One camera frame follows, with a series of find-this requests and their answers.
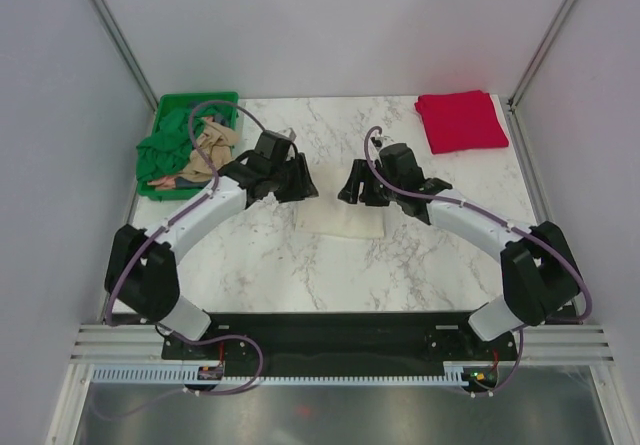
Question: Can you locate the cream t shirt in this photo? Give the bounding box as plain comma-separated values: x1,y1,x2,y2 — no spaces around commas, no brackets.
295,163,385,239

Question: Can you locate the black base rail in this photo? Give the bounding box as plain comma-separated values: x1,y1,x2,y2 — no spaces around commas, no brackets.
162,311,517,377

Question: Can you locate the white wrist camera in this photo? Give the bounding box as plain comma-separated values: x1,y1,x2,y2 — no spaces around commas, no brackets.
275,127,297,142
370,132,395,150

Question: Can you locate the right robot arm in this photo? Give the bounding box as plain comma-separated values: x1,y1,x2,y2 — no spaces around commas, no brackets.
338,138,585,359

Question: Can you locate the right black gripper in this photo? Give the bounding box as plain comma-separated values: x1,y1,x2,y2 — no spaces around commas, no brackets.
339,159,402,207

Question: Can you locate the green t shirt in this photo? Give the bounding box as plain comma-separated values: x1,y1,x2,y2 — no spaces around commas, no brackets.
135,107,194,183

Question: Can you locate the left aluminium frame post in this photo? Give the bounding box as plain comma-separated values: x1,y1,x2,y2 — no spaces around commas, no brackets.
88,0,159,111

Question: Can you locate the red folded t shirt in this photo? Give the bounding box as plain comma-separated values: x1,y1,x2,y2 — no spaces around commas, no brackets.
414,90,509,155

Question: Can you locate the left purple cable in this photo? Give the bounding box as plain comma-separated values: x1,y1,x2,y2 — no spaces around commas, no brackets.
103,98,274,396

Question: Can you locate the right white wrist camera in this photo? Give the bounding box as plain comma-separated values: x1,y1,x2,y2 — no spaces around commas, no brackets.
370,132,395,150

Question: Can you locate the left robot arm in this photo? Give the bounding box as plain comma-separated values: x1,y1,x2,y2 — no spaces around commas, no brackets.
104,130,318,358

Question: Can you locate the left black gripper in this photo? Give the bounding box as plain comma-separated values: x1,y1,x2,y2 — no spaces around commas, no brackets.
270,154,319,205

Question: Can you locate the right aluminium frame post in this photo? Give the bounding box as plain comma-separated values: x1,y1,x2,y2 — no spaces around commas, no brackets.
506,0,580,114

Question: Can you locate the tan t shirt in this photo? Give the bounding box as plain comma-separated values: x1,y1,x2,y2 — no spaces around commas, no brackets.
178,118,240,183

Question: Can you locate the aluminium frame post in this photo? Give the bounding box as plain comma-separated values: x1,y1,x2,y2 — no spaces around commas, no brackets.
88,0,159,111
506,0,580,114

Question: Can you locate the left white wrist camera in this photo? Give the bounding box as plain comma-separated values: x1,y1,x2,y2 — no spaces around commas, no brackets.
275,127,297,142

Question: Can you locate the green plastic bin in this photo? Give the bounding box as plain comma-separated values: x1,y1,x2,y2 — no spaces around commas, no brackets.
137,92,240,201

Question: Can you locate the white slotted cable duct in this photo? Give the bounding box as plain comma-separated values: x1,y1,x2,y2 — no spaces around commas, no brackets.
91,364,469,387

